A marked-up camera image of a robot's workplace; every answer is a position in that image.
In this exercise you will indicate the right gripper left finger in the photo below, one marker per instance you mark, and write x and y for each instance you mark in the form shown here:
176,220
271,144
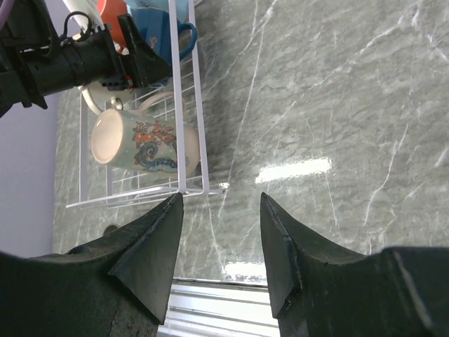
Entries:
116,285

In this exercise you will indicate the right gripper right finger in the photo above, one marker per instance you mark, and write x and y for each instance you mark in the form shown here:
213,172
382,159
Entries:
319,288

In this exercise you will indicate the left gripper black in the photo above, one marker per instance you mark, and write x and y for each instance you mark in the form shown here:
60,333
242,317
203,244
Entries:
92,57

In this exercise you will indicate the dark blue faceted mug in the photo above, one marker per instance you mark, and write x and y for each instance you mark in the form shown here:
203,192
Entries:
154,27

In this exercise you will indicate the stainless steel cup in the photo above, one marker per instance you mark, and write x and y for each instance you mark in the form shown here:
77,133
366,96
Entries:
110,229

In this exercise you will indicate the orange mug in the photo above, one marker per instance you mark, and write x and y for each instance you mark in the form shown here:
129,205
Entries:
109,11

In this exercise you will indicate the light blue mug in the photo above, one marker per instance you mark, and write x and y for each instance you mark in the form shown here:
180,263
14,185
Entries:
182,6

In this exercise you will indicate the beige patterned mug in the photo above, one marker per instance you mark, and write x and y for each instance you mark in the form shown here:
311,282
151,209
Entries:
132,140

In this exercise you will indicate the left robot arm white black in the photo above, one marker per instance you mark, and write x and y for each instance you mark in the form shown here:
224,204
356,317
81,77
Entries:
36,61

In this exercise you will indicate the aluminium mounting rail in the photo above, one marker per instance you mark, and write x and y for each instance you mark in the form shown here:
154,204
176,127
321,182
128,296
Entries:
211,308

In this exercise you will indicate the white wire dish rack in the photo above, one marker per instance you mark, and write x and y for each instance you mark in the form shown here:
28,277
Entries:
114,187

